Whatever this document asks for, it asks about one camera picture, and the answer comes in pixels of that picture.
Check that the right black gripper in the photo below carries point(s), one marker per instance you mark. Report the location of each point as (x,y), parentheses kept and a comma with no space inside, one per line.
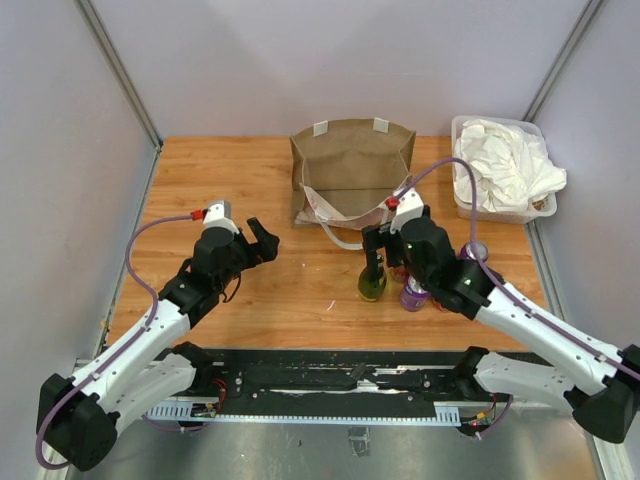
(373,239)

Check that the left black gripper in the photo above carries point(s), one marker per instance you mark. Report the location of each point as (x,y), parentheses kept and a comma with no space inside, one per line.
(263,250)

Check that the green glass bottle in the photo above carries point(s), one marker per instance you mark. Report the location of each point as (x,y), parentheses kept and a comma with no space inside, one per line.
(372,282)

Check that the burlap canvas tote bag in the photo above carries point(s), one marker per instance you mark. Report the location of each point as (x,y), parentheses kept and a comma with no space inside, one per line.
(344,170)

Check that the purple fanta can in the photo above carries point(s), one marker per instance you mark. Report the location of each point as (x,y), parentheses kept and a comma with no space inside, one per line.
(474,250)
(413,296)

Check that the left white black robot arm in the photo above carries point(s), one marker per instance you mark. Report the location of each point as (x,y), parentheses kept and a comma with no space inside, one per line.
(81,416)

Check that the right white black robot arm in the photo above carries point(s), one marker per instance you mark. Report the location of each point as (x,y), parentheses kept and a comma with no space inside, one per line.
(597,382)

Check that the crumpled white cloth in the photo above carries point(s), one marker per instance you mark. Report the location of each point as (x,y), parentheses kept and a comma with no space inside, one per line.
(510,166)

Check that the white plastic basket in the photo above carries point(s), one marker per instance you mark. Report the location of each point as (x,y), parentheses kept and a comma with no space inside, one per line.
(544,208)

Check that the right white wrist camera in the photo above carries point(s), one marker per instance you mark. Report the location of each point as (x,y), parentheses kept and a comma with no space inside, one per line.
(410,207)

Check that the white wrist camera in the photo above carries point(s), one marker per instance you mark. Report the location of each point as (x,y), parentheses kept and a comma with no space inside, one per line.
(410,207)
(218,214)

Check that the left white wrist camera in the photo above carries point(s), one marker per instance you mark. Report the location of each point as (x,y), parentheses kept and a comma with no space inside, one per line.
(218,214)

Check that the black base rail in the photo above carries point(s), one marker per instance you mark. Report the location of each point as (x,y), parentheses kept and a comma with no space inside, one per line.
(329,384)

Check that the aluminium frame rails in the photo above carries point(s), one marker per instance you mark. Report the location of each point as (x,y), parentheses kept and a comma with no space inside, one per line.
(82,415)

